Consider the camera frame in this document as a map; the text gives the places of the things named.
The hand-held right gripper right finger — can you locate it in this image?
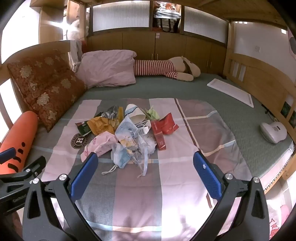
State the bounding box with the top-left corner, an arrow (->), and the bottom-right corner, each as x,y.
185,151 -> 272,241

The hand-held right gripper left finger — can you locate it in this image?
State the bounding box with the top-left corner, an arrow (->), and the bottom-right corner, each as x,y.
22,152 -> 102,241

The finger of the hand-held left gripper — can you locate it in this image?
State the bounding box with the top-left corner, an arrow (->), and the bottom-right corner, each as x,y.
0,148 -> 17,164
0,156 -> 47,186

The pink tissue packet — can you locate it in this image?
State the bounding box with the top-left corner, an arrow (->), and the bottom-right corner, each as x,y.
80,132 -> 119,163

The blue face mask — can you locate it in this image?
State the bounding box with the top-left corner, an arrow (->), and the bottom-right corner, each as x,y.
102,145 -> 148,179

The dark green packet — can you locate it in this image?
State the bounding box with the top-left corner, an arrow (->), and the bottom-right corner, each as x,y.
75,121 -> 93,137

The yellow snack bag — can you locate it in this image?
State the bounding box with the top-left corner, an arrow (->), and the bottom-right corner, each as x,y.
87,116 -> 116,135

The blue white printed bag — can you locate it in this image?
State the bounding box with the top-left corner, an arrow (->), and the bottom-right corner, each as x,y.
115,116 -> 148,149

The red carton box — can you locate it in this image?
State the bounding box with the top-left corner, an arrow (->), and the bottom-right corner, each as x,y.
151,119 -> 167,151

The red snack packet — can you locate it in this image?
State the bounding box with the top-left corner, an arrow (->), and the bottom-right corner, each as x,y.
159,113 -> 179,135

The clear plastic wrap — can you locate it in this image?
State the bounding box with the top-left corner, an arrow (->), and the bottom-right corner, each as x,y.
129,134 -> 158,172

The silver chip bag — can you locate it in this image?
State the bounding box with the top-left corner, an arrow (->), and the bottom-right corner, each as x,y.
100,105 -> 124,127

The small white box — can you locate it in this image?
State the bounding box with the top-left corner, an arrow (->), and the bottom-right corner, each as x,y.
135,119 -> 152,135

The green paper wrapper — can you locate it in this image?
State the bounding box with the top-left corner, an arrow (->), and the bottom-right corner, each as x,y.
144,105 -> 160,120

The orange carrot plush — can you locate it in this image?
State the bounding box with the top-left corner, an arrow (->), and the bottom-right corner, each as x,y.
0,111 -> 39,175

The pink grey plaid sheet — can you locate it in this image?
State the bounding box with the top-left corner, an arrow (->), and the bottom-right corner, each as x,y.
30,98 -> 252,241

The brown floral cushion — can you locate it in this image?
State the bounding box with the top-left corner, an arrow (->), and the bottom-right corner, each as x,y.
6,50 -> 88,133

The white flat board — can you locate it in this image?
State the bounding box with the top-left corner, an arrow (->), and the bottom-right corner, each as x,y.
206,78 -> 254,108

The pink pillow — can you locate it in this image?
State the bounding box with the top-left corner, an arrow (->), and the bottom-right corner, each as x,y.
77,49 -> 137,88

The striped plush toy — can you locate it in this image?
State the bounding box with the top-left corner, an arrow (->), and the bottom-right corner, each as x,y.
134,56 -> 201,82

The grey hanging garment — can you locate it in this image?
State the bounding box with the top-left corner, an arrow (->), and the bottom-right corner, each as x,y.
68,40 -> 84,71

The wooden shelf unit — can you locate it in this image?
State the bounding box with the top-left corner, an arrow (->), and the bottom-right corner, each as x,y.
30,0 -> 70,42

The stack of folded cloths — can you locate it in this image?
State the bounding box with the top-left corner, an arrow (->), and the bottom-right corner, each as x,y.
154,1 -> 183,18

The black cable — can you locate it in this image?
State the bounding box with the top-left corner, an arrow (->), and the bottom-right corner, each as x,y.
261,104 -> 279,121

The wooden bed frame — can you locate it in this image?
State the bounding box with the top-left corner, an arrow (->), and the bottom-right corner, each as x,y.
0,21 -> 296,197

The wooden wall cabinet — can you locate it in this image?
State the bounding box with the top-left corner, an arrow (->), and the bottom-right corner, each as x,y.
87,0 -> 229,75

